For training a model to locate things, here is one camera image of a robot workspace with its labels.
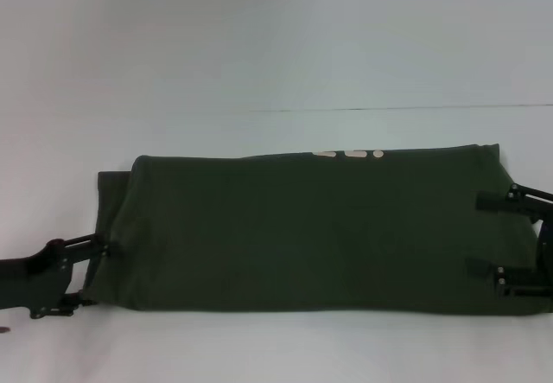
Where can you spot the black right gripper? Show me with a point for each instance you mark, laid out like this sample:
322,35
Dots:
545,240

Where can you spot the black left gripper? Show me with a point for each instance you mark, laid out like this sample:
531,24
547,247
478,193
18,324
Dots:
34,279

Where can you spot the dark green shirt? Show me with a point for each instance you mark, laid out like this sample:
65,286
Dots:
302,236

